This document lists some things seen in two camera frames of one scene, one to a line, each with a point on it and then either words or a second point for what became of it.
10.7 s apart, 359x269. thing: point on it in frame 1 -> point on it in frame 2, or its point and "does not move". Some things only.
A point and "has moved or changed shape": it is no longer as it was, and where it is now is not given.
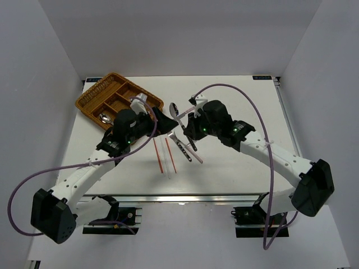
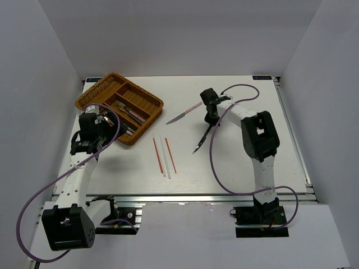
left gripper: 164,123 -> 113,130
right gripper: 192,125 -> 210,121
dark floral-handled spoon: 174,112 has moved or changed shape
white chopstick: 165,158 does not move
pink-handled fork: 184,145 -> 119,103
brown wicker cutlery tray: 110,95 does not move
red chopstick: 166,139 does not move
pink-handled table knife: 184,113 does not move
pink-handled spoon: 106,119 does not move
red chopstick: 157,155 does not move
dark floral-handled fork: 171,135 has moved or changed shape
